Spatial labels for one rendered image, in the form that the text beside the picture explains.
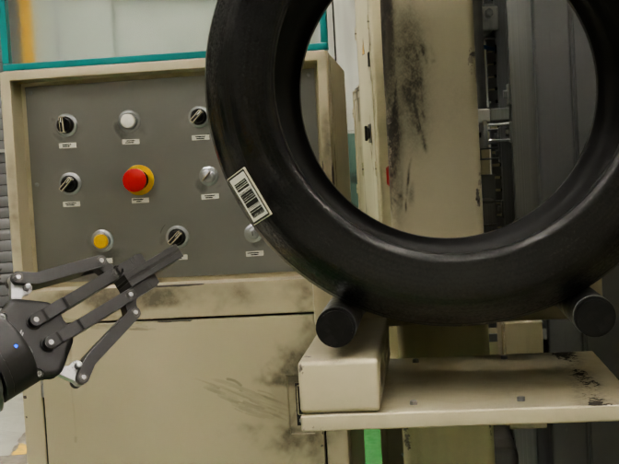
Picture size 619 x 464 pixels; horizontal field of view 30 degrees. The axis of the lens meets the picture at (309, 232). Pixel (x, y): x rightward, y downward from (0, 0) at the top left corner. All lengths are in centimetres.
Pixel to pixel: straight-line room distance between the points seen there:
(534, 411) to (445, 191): 44
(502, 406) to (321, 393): 20
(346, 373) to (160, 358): 71
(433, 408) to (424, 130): 48
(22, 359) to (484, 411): 50
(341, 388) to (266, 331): 64
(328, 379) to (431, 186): 44
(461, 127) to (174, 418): 70
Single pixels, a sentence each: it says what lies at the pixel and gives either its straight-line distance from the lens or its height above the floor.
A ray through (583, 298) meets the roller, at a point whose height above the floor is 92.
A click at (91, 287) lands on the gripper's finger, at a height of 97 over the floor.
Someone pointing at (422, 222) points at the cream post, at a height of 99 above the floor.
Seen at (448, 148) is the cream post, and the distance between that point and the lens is 163.
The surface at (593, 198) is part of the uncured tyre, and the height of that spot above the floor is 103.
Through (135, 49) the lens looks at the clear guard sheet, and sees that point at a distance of 197.
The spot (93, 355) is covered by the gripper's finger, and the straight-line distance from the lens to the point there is 114.
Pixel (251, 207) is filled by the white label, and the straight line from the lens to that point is 128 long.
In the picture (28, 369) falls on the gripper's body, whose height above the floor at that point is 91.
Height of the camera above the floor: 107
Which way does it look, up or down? 3 degrees down
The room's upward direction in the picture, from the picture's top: 3 degrees counter-clockwise
